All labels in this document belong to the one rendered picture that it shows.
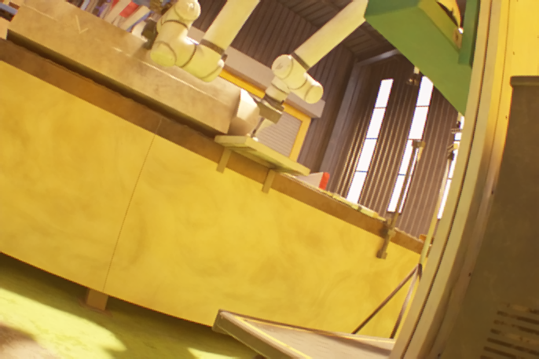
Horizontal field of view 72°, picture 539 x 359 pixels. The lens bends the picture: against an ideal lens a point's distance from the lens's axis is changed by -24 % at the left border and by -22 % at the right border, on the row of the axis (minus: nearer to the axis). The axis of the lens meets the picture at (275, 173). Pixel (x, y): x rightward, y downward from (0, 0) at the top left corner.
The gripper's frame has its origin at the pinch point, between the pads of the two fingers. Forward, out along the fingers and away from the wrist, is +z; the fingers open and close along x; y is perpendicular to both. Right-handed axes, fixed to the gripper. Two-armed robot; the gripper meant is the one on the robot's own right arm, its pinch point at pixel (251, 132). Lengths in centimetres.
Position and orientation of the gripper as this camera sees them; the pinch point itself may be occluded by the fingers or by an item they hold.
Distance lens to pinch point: 194.0
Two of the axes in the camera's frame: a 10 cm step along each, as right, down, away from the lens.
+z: -5.4, 8.2, 2.2
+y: -3.4, -4.5, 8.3
